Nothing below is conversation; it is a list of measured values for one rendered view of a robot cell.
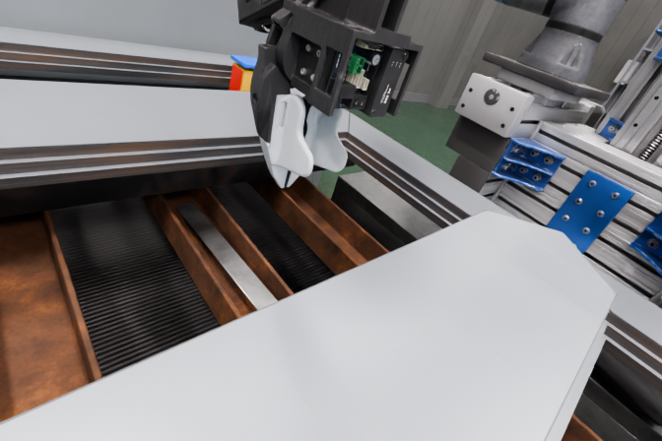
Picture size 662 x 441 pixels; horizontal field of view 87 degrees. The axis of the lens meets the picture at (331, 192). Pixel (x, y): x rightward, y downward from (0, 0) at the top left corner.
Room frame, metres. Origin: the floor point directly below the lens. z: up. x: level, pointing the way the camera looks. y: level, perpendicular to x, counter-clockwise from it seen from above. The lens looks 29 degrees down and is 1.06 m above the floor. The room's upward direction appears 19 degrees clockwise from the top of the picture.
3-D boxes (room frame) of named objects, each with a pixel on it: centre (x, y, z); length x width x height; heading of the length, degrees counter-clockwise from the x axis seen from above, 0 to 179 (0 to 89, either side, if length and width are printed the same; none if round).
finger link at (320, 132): (0.28, 0.02, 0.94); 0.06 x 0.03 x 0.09; 51
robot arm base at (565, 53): (0.93, -0.39, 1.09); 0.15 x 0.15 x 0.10
